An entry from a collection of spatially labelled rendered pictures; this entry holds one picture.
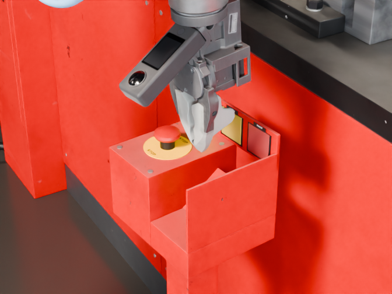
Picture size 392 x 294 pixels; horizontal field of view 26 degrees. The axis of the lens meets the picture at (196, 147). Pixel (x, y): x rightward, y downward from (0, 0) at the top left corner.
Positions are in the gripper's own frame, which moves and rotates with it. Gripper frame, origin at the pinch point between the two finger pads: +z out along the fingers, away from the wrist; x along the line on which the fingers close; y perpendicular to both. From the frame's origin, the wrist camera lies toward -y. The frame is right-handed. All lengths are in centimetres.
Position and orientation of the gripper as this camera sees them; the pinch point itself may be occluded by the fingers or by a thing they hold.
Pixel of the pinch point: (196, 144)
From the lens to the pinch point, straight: 115.3
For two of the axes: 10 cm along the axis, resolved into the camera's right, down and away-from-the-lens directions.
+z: 0.7, 8.3, 5.6
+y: 8.0, -3.8, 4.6
